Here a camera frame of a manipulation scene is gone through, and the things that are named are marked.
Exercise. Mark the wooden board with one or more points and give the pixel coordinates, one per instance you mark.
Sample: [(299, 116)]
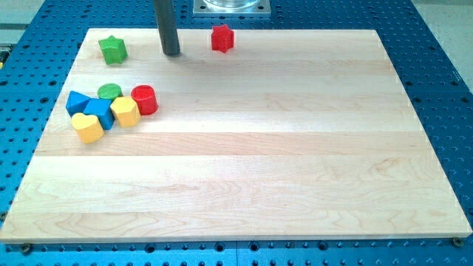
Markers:
[(292, 134)]

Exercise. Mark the red star block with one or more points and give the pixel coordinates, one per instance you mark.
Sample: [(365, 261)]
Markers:
[(222, 38)]

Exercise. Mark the green star block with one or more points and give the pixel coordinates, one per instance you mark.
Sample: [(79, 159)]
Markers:
[(113, 50)]

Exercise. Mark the board corner screw left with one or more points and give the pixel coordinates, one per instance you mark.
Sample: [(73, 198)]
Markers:
[(26, 248)]

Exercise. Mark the board corner screw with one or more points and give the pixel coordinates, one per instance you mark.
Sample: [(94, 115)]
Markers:
[(457, 242), (26, 248)]

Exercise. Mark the board corner screw right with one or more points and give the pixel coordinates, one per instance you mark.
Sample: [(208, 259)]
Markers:
[(457, 242)]

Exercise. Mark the red cylinder block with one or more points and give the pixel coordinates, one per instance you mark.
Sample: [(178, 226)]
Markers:
[(145, 97)]

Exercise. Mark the yellow hexagon block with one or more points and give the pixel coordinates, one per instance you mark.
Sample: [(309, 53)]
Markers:
[(126, 111)]

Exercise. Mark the green cylinder block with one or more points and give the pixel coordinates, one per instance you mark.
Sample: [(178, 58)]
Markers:
[(109, 91)]

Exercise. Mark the blue cube block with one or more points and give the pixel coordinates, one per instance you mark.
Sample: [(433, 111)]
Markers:
[(101, 109)]

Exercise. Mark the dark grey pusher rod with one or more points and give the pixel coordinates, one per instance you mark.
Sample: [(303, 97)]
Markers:
[(166, 24)]

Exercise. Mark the yellow heart block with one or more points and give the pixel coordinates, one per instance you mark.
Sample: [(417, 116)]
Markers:
[(87, 127)]

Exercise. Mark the blue triangle block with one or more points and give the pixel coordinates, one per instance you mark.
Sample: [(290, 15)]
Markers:
[(76, 102)]

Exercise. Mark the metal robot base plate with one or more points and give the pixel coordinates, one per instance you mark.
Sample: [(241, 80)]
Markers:
[(231, 7)]

